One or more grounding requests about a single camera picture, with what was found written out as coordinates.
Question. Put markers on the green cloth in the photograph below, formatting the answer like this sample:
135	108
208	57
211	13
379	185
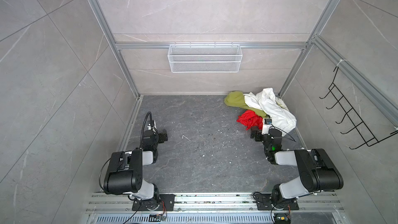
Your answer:
236	99

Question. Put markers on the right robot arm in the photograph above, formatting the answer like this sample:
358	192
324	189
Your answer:
316	171

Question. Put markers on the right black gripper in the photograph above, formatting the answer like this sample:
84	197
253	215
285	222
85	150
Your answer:
256	134

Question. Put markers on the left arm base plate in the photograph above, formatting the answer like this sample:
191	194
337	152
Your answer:
158	203

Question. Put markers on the white cloth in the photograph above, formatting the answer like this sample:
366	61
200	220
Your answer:
274	107

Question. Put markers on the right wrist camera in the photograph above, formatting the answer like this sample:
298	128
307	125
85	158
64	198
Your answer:
267	124

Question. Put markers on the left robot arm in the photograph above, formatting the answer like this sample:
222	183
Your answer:
124	175

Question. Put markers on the black wire hook rack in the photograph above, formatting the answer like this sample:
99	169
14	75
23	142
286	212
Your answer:
367	137

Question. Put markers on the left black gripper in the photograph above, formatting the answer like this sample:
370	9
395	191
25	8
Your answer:
161	135

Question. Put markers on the aluminium rail base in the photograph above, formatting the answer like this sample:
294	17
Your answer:
215	208

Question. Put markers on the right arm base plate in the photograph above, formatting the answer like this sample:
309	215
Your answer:
267	202

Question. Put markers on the red cloth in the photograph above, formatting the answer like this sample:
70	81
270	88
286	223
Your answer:
250	119

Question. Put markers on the white wire mesh basket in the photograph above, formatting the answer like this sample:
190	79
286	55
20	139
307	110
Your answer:
205	58

